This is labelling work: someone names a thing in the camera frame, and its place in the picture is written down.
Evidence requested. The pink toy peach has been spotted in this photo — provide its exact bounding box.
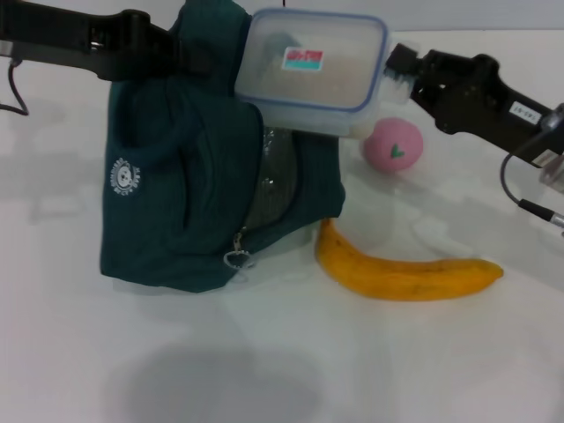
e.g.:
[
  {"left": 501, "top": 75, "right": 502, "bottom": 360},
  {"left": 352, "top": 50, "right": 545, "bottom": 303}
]
[{"left": 361, "top": 116, "right": 424, "bottom": 174}]

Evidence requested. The thin left gripper cable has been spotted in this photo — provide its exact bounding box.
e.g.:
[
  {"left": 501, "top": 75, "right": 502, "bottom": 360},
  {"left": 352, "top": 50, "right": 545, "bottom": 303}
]
[{"left": 0, "top": 56, "right": 30, "bottom": 116}]

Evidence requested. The dark teal insulated lunch bag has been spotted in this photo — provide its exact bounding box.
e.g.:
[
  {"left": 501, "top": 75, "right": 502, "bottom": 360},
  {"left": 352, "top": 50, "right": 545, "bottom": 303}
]
[{"left": 100, "top": 0, "right": 347, "bottom": 294}]

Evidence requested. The thin gripper cable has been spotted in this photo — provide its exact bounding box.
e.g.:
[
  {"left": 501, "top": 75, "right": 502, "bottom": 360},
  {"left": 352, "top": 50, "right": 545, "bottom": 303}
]
[
  {"left": 0, "top": 56, "right": 30, "bottom": 116},
  {"left": 500, "top": 127, "right": 564, "bottom": 234}
]

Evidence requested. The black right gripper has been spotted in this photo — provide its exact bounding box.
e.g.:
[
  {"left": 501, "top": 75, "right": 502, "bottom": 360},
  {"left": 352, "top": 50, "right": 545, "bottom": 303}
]
[{"left": 386, "top": 42, "right": 564, "bottom": 168}]

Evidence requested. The clear container with blue-rimmed lid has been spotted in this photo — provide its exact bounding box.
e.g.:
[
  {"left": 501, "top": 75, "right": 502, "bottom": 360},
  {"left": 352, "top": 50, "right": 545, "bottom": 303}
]
[{"left": 233, "top": 7, "right": 393, "bottom": 140}]

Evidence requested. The yellow banana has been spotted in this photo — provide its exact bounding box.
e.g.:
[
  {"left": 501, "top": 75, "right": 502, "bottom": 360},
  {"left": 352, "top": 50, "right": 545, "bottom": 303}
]
[{"left": 314, "top": 219, "right": 504, "bottom": 302}]

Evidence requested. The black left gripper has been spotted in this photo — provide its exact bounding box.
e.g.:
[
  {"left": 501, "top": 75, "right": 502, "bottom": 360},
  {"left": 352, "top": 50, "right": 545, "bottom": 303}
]
[{"left": 0, "top": 0, "right": 213, "bottom": 83}]

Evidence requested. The thin right gripper cable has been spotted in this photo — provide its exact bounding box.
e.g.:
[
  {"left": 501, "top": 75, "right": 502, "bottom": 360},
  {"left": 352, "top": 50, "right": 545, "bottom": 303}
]
[{"left": 500, "top": 127, "right": 564, "bottom": 234}]

